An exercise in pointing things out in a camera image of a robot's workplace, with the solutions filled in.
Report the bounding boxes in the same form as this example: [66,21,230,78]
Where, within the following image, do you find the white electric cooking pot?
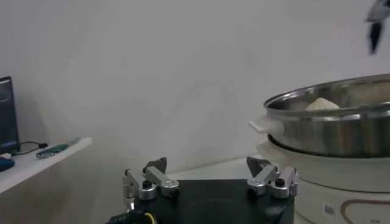
[257,140,390,224]

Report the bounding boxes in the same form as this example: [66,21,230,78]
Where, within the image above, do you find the black laptop screen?
[0,75,21,155]

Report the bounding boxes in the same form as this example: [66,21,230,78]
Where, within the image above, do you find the white steamed baozi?
[303,97,341,111]

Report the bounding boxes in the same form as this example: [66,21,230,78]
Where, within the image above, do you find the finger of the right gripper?
[364,0,390,56]

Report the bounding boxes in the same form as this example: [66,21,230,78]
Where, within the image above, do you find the black cable with plug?
[11,140,49,157]

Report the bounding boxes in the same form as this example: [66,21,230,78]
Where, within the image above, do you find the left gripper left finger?
[122,156,180,211]

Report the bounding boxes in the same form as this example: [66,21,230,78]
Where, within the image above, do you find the green handled knife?
[35,136,82,159]

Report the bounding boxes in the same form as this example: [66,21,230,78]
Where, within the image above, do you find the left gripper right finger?
[246,156,300,200]

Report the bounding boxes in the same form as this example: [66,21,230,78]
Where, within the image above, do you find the blue computer mouse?
[0,156,16,173]

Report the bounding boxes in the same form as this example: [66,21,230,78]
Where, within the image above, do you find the perforated steel steamer basket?
[248,74,390,158]

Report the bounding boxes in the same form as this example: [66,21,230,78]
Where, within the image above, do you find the white side table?
[0,136,93,195]

